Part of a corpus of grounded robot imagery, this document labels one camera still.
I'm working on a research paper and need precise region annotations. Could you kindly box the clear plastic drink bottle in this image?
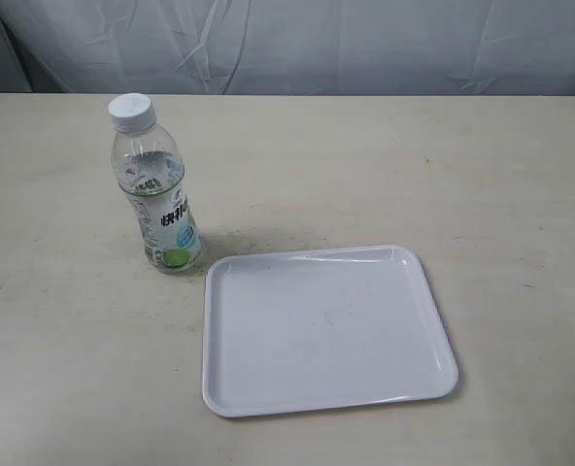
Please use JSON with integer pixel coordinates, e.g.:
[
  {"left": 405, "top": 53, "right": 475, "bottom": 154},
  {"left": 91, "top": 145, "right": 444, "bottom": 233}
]
[{"left": 108, "top": 93, "right": 202, "bottom": 273}]

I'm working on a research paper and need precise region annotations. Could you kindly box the white plastic tray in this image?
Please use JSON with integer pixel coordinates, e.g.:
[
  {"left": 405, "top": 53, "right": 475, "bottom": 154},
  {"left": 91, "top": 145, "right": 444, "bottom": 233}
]
[{"left": 201, "top": 246, "right": 459, "bottom": 418}]

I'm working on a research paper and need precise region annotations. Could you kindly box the white backdrop cloth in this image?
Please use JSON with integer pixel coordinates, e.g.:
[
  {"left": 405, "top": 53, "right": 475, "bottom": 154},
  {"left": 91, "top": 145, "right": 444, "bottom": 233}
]
[{"left": 0, "top": 1, "right": 575, "bottom": 95}]

